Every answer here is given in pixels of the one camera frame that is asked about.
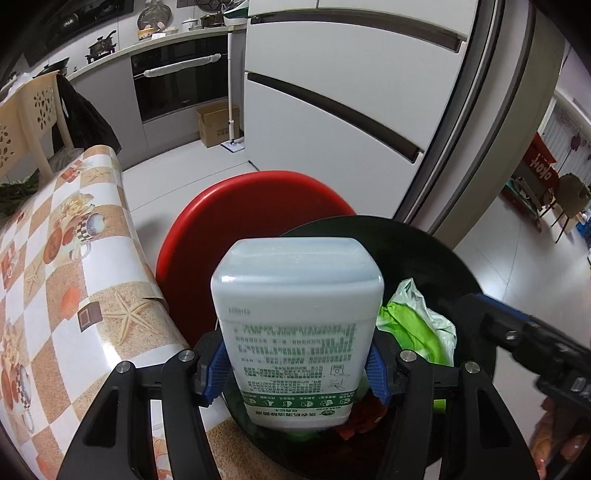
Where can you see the checkered patterned tablecloth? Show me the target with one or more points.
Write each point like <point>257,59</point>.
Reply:
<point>78,296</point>

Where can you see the red plastic bag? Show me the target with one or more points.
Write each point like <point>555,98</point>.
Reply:
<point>365,414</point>

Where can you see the black range hood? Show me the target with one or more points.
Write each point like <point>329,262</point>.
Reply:
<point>75,18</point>

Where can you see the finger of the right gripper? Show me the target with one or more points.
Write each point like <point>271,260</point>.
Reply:
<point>479,311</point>

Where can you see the black built-in oven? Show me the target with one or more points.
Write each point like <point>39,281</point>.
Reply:
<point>180,75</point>

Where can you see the white refrigerator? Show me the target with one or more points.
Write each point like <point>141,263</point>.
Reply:
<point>353,93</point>

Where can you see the black pot on stove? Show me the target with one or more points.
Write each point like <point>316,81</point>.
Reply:
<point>103,46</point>

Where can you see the white mop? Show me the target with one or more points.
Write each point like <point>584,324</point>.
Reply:
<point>233,144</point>

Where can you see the red plastic stool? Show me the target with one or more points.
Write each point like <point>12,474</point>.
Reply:
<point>252,205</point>

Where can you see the cardboard box on floor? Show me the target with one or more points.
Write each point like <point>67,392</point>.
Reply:
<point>213,121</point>

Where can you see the white green-capped bottle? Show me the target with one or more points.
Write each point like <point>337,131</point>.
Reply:
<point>297,317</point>

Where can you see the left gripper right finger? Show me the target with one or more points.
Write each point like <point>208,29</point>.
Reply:
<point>484,441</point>

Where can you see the green onions bunch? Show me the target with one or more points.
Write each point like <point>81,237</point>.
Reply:
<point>15,194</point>

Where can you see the person's right hand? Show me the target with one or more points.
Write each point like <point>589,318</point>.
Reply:
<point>551,436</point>

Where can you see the black garment on chair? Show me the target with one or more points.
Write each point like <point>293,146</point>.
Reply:
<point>86,126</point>

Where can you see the round decorative plate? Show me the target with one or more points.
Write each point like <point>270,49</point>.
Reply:
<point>156,15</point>

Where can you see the beige perforated plastic chair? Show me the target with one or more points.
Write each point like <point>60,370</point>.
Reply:
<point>26,117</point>

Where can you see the black trash bin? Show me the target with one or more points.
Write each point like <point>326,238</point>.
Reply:
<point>401,251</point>

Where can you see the black wok on stove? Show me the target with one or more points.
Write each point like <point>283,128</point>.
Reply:
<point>58,66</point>

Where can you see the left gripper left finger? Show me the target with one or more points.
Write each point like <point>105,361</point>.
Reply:
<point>114,439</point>

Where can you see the green silver snack bag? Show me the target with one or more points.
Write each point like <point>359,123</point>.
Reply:
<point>417,327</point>

